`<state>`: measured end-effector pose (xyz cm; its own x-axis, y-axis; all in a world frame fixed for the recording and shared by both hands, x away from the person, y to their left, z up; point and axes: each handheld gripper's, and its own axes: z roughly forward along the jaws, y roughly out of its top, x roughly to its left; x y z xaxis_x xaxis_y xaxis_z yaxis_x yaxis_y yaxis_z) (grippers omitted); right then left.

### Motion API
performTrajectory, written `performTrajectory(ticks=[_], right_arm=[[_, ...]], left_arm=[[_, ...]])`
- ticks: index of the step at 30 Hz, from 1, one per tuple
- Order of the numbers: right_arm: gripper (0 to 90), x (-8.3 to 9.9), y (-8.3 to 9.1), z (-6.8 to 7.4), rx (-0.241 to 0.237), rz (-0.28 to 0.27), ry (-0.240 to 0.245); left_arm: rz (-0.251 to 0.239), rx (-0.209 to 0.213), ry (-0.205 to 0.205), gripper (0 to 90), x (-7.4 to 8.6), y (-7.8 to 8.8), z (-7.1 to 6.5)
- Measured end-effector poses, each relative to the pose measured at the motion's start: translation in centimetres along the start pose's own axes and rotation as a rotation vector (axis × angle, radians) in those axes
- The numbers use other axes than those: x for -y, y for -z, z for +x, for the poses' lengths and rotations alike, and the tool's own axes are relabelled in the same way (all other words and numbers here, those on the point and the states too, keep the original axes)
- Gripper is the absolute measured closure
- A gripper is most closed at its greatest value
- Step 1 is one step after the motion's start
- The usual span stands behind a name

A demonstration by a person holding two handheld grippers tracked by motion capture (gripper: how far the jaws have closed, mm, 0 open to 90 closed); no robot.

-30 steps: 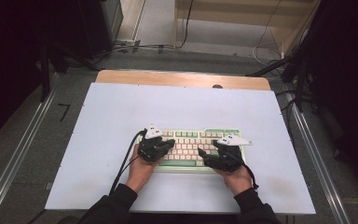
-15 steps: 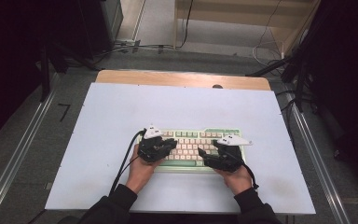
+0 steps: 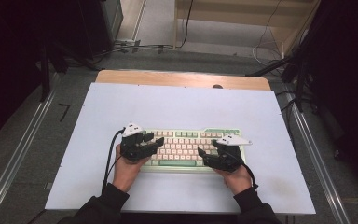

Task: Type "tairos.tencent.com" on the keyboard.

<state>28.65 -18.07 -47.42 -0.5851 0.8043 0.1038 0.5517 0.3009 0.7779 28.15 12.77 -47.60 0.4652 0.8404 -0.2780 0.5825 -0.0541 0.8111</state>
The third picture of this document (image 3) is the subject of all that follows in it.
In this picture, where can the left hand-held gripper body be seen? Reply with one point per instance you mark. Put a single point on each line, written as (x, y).
(132, 149)

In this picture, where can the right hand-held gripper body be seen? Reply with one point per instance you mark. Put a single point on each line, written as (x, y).
(227, 158)

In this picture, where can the wooden shelf unit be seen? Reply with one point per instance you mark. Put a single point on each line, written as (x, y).
(230, 17)

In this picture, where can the dark cabinet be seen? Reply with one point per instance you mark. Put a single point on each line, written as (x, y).
(105, 25)

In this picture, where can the dark curtain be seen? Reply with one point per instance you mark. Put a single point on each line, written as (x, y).
(6, 62)
(348, 62)

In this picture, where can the metal floor rail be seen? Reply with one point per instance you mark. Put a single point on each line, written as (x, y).
(329, 183)
(18, 155)

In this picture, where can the person's right hand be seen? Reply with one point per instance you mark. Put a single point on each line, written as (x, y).
(237, 182)

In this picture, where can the black tripod leg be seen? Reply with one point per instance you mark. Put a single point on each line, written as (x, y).
(270, 67)

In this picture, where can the person's left hand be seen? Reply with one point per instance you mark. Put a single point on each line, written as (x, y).
(127, 174)

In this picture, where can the wooden table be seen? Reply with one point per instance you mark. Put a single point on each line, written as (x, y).
(167, 79)

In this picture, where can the green and pink keyboard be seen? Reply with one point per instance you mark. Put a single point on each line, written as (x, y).
(183, 146)

